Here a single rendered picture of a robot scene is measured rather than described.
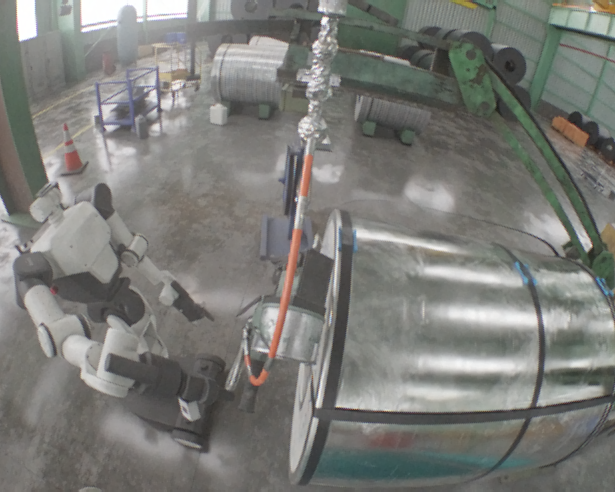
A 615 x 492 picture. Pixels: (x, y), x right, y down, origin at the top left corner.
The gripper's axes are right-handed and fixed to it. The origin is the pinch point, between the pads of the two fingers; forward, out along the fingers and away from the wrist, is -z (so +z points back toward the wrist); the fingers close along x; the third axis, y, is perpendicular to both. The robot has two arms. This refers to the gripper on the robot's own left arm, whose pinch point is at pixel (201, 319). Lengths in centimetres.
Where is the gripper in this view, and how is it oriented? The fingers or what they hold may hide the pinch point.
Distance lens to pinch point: 157.4
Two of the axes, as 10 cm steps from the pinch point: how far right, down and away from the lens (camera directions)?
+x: 8.9, -3.4, -3.1
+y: 0.2, -6.4, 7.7
